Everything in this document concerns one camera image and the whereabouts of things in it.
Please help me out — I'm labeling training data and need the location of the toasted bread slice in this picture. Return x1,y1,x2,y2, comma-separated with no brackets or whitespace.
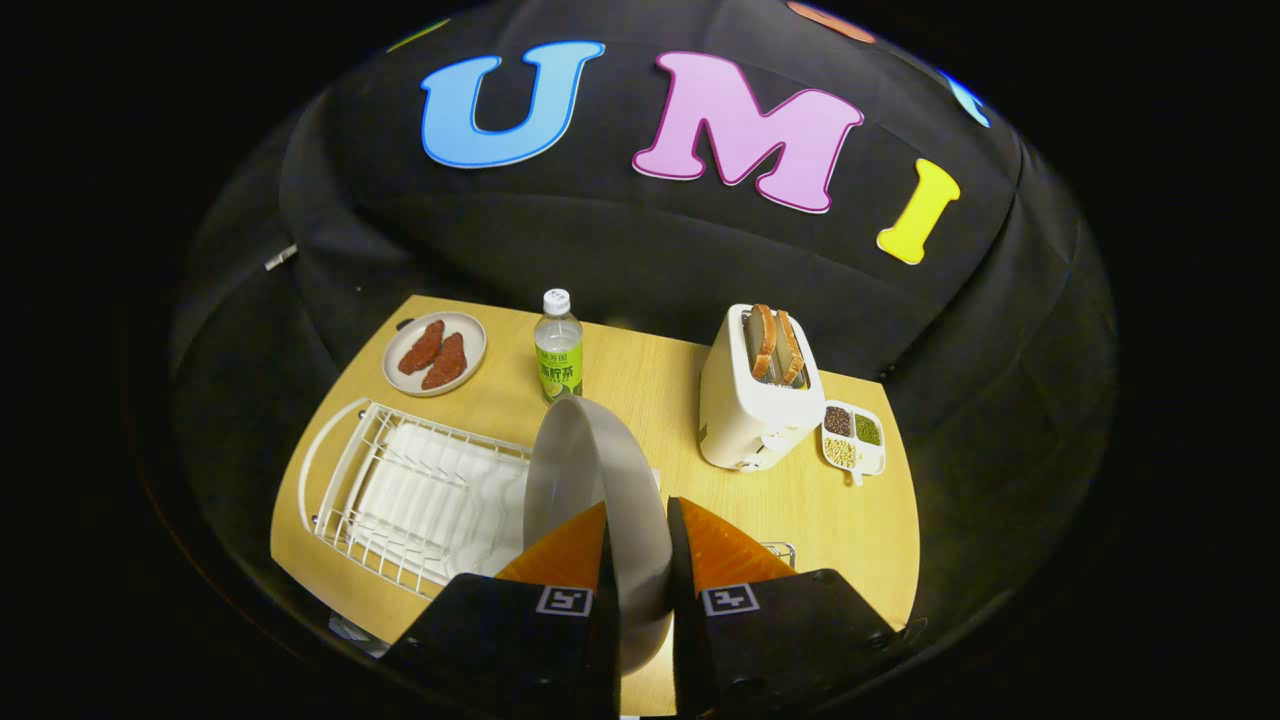
775,310,807,387
749,304,780,382

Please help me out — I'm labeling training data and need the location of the grey round plate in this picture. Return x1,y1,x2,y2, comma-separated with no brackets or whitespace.
522,395,674,677

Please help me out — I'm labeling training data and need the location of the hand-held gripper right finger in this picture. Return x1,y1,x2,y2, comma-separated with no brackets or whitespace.
667,497,898,719

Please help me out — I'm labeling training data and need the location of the white wire dish rack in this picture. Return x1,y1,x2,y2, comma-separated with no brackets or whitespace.
297,398,661,601

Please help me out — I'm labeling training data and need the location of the red meat piece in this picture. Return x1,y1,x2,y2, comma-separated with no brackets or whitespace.
398,320,446,377
421,332,468,392

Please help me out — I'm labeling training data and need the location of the green label drink bottle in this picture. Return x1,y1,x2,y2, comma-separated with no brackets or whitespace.
533,288,585,406

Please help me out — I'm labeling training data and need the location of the white toaster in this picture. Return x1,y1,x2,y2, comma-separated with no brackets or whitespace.
698,303,828,473

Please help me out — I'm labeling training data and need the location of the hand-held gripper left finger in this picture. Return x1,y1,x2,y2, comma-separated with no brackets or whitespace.
380,500,623,720

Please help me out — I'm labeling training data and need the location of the small beige plate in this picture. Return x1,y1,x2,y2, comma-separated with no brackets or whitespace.
382,311,489,399

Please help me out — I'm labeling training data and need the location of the white divided dish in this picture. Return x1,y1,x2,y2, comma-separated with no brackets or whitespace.
819,399,888,489

